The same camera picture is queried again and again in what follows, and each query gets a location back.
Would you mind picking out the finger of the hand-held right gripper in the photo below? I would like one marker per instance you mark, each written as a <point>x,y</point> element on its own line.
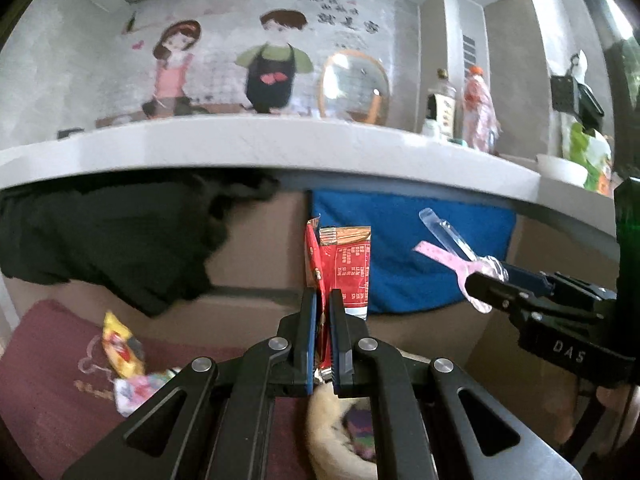
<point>527,277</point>
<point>500,292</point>

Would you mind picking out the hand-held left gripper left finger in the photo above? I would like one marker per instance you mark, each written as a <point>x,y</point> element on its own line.
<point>311,330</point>

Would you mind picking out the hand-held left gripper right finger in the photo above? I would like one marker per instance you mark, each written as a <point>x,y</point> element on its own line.
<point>336,340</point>

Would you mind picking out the red snack wrapper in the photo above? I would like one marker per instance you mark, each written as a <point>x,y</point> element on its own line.
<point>350,270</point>

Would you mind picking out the cardboard box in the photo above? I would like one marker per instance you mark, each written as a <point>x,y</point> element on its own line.
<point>260,240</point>
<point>500,340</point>

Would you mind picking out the blue towel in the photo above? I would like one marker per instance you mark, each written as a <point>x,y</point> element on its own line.
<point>425,290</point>

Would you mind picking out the white bowl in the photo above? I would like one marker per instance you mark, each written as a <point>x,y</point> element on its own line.
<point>560,170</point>

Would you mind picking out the green packet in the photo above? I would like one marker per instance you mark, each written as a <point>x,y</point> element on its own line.
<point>592,155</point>

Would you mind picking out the pink patterned bottle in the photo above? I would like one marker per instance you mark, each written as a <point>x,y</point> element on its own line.
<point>480,110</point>

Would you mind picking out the colourful cartoon snack wrapper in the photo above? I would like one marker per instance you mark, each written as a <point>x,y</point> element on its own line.
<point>145,390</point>

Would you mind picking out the black kitchen utensil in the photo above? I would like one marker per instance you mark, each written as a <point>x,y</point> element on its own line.
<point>561,92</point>

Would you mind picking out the yellow snack packet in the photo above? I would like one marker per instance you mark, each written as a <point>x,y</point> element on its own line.
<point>120,345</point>

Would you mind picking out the glass bottle with label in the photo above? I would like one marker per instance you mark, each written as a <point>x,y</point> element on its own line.
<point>442,105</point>

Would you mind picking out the white counter ledge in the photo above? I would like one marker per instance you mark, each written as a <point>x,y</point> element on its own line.
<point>250,145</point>

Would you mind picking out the black cloth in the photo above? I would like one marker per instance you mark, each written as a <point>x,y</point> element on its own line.
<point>125,240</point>

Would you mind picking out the dark red cloth cover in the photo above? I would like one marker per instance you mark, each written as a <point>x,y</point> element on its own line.
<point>50,385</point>

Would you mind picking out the oval wooden-frame mirror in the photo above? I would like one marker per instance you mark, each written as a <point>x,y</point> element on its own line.
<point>355,90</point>

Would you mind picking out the cartoon wall sticker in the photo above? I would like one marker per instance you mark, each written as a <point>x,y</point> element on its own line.
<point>270,75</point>

